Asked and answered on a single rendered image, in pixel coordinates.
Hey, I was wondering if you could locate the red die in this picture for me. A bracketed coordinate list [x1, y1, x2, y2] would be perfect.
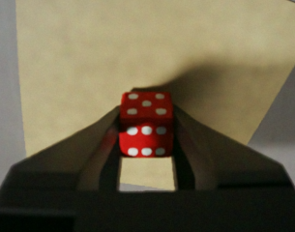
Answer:
[118, 92, 175, 159]

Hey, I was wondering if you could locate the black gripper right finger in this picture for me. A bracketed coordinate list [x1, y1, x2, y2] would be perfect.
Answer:
[171, 104, 295, 190]

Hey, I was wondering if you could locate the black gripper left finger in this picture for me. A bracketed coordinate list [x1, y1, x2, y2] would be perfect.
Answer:
[0, 104, 123, 190]

